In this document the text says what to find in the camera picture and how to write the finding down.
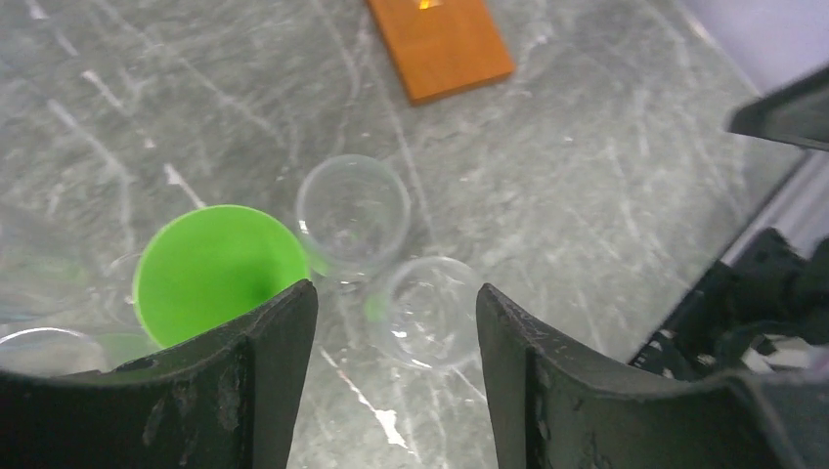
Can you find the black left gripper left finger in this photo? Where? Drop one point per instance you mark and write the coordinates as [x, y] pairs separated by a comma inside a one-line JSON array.
[[227, 398]]

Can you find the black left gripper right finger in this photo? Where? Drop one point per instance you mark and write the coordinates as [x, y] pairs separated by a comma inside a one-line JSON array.
[[556, 403]]

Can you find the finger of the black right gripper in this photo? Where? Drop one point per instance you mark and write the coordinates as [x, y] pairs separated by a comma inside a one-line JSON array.
[[796, 114]]

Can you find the clear wine glass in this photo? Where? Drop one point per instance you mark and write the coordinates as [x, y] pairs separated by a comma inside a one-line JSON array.
[[353, 215], [423, 313]]

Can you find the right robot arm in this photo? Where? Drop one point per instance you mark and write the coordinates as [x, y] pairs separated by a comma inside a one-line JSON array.
[[771, 282]]

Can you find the green plastic wine glass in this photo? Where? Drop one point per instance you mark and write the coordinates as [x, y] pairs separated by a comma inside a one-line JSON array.
[[205, 268]]

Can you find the gold wire rack wooden base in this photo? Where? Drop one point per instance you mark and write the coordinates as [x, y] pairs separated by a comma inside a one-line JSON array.
[[442, 48]]

